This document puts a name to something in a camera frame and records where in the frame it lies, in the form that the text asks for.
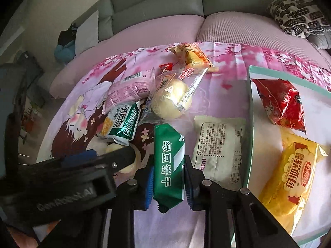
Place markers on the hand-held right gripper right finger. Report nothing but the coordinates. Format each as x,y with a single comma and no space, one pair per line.
188,188

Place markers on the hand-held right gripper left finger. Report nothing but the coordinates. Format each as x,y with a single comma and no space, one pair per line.
150,186

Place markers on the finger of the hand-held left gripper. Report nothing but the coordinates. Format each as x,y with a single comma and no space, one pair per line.
77,157
121,157

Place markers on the small white bun packet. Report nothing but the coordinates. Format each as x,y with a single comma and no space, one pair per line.
113,148

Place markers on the green white corn packet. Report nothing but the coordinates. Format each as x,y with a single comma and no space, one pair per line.
121,126

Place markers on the green biscuit packet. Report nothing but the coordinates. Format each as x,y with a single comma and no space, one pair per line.
169,160

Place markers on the white snack packet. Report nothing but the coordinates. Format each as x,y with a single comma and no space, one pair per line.
219,149

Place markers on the pink snack packet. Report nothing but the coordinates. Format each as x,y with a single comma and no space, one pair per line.
129,90

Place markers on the clear round bun packet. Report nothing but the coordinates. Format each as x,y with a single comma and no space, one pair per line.
170,100

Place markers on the small red candy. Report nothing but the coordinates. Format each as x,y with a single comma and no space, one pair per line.
165,68

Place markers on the yellow bread packet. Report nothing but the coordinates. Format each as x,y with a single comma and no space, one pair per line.
292,175

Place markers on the orange yellow snack packet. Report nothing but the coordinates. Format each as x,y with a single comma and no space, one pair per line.
194,56

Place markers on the shiny red snack packet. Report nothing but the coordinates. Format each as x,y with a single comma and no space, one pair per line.
281,103

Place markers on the teal cardboard box tray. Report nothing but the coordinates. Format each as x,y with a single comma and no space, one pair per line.
318,113

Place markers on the dark grey storage box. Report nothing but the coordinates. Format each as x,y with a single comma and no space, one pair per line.
29,67

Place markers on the teal cloth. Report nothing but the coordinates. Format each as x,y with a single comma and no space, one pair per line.
63,53

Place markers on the dark bag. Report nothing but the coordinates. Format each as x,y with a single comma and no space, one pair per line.
67,36

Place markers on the white cushion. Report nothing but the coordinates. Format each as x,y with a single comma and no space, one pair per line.
86,33

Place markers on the pink sofa cover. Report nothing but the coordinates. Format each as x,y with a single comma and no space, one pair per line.
155,33

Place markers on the grey sofa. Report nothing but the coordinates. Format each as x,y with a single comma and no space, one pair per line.
155,2

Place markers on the grey pillow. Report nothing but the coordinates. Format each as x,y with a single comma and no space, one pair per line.
322,41

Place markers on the black patterned pillow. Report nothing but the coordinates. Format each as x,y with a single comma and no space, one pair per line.
297,15

